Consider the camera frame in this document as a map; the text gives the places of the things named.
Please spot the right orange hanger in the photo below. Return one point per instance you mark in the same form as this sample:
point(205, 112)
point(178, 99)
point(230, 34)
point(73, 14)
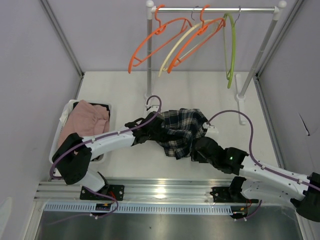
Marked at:
point(197, 37)

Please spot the white clothes rack with rail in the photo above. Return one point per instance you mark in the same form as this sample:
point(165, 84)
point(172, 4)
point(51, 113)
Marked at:
point(155, 27)

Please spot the navy plaid skirt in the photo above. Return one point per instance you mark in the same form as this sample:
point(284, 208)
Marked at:
point(179, 130)

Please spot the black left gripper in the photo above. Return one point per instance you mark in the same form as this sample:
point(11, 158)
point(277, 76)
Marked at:
point(158, 132)

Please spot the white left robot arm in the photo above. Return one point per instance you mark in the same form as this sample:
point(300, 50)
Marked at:
point(73, 157)

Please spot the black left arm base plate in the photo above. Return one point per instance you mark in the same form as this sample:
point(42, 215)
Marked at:
point(113, 190)

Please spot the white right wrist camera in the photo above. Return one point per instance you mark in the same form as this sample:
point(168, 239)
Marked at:
point(210, 130)

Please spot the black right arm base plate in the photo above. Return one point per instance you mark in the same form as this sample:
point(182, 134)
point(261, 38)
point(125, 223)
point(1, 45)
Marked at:
point(223, 194)

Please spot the pink garment in basket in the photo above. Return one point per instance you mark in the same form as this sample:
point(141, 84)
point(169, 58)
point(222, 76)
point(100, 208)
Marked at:
point(86, 120)

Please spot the green hanger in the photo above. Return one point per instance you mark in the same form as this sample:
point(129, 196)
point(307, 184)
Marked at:
point(230, 66)

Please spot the white slotted cable duct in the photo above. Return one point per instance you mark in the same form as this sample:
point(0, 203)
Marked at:
point(183, 209)

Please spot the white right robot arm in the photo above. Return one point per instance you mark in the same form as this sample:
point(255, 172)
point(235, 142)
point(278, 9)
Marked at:
point(255, 181)

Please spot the cream hanger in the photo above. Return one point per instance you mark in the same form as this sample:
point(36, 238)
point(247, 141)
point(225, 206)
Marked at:
point(185, 42)

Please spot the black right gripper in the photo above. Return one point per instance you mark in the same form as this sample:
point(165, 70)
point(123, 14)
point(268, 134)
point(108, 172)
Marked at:
point(195, 156)

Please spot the white perforated laundry basket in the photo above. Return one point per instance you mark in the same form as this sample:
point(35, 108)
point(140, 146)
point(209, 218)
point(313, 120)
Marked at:
point(68, 108)

